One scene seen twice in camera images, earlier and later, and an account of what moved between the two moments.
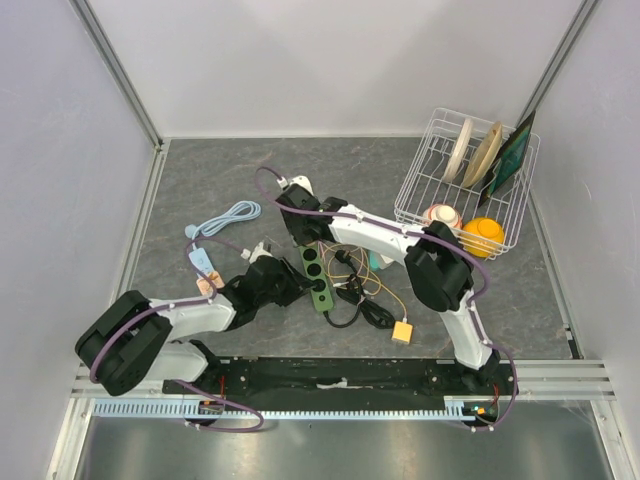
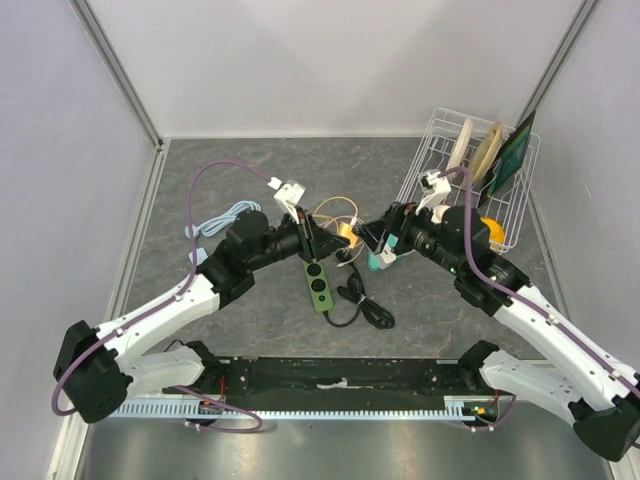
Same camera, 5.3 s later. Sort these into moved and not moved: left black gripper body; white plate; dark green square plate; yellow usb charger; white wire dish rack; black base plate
Moved: left black gripper body; yellow usb charger
Not moved: white wire dish rack; dark green square plate; black base plate; white plate
